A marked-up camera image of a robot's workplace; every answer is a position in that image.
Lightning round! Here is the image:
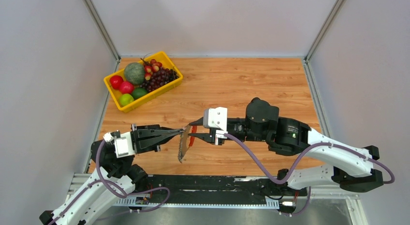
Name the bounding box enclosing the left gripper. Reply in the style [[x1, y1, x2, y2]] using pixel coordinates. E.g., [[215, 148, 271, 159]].
[[119, 122, 183, 153]]

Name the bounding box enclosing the metal key holder red handle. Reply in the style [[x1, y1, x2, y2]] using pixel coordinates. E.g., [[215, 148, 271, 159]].
[[177, 125, 197, 163]]

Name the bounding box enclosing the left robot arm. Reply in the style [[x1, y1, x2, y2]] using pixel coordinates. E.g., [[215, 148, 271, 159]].
[[39, 124, 186, 225]]

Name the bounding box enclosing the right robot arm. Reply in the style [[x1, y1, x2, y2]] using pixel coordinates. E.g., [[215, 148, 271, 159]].
[[187, 98, 384, 195]]

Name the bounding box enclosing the light green apple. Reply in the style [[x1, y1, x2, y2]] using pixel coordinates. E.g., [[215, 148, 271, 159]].
[[118, 93, 134, 107]]

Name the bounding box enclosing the dark green lime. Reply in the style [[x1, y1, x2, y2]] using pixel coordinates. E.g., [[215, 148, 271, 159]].
[[131, 88, 148, 100]]

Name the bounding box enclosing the pink red apple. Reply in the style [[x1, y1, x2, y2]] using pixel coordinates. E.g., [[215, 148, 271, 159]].
[[118, 81, 135, 94]]

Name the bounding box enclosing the dark purple grape bunch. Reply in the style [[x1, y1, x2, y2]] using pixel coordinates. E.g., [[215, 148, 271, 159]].
[[139, 69, 180, 92]]

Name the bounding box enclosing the green melon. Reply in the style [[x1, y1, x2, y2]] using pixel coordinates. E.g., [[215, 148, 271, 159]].
[[124, 62, 145, 85]]

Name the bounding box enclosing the red cherries bunch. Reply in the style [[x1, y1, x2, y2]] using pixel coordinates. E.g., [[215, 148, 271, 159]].
[[141, 58, 162, 81]]

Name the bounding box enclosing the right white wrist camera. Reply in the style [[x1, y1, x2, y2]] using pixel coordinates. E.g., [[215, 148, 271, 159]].
[[203, 107, 228, 145]]

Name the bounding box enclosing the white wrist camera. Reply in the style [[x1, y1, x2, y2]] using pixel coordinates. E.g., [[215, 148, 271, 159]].
[[103, 131, 136, 158], [203, 107, 228, 145]]

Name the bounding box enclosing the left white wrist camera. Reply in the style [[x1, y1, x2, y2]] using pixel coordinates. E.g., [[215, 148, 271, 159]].
[[103, 131, 136, 158]]

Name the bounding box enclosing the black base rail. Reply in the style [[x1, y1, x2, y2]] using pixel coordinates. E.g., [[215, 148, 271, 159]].
[[137, 175, 308, 210]]

